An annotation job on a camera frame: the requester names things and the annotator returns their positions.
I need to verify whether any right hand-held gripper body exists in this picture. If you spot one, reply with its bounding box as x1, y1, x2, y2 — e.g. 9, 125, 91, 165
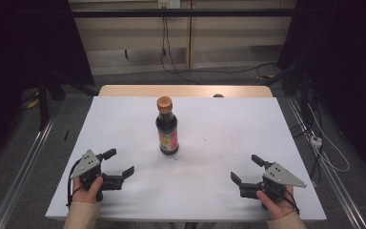
238, 161, 308, 204

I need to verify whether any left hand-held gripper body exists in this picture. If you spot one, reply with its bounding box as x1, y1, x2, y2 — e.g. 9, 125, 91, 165
70, 148, 125, 202

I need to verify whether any dark soy sauce bottle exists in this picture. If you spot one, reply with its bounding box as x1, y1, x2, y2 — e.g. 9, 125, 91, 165
154, 95, 180, 156

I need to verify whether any person's left hand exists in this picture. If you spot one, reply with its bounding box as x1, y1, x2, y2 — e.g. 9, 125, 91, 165
71, 176, 104, 204

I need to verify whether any person's right hand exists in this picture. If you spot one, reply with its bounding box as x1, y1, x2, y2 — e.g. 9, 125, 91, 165
255, 185, 296, 221

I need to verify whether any white board table cover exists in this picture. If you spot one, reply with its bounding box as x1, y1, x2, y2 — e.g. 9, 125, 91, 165
45, 95, 328, 222

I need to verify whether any white power strip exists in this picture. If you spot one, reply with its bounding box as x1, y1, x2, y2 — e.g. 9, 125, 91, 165
310, 135, 323, 149

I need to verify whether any black metal stand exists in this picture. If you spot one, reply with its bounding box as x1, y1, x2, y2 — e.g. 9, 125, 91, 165
36, 71, 66, 132
263, 60, 313, 128

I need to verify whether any light wooden table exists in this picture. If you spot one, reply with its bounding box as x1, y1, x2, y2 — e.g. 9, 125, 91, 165
98, 84, 274, 98

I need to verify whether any black horizontal bar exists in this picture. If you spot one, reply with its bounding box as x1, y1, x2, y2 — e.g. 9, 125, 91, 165
71, 9, 297, 18

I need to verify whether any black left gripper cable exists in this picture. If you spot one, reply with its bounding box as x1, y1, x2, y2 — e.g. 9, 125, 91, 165
65, 158, 84, 208

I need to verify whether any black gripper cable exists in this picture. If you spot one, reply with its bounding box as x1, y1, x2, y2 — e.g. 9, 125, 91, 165
280, 185, 300, 216
65, 158, 84, 208

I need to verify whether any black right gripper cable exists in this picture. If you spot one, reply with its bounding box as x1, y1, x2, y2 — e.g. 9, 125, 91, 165
280, 185, 300, 216

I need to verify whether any aluminium floor rail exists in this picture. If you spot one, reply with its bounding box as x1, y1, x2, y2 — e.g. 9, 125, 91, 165
0, 118, 56, 229
286, 96, 366, 229

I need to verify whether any white cable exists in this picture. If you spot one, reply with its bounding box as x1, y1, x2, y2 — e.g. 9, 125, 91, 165
308, 104, 351, 174

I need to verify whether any bundle of black cables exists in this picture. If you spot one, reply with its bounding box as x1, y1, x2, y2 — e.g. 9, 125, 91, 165
290, 92, 323, 180

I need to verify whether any black floor cable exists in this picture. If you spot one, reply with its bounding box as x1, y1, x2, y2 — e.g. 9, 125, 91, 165
171, 62, 279, 74

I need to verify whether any black hanging wall cable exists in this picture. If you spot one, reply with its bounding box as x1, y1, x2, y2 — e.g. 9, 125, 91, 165
160, 14, 202, 85

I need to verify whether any wooden vertical wall strip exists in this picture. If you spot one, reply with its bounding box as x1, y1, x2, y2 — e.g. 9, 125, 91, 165
185, 0, 194, 70

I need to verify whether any white wall outlet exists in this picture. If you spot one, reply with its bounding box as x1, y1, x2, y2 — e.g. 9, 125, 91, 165
157, 0, 181, 10

